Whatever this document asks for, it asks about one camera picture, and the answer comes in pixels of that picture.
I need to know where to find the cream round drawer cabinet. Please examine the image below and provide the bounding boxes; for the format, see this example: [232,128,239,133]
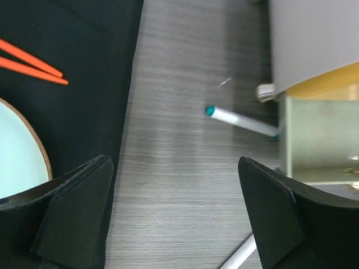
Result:
[257,1,358,189]

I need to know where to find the pale green plate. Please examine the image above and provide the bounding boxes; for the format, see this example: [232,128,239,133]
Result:
[1,99,53,198]

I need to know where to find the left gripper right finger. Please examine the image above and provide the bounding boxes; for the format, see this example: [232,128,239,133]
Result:
[238,156,358,268]

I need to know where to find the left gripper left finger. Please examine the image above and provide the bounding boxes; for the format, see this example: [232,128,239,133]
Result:
[1,155,113,268]

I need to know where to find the white marker green cap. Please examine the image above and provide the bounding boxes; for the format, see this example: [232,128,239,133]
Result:
[205,105,279,138]

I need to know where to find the white marker blue cap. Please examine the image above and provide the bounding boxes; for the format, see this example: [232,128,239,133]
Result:
[220,234,257,269]

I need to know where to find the orange plastic spoon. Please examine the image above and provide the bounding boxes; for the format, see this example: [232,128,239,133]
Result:
[0,57,68,85]

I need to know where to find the black cloth mat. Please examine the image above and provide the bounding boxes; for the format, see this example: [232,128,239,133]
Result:
[0,0,145,269]

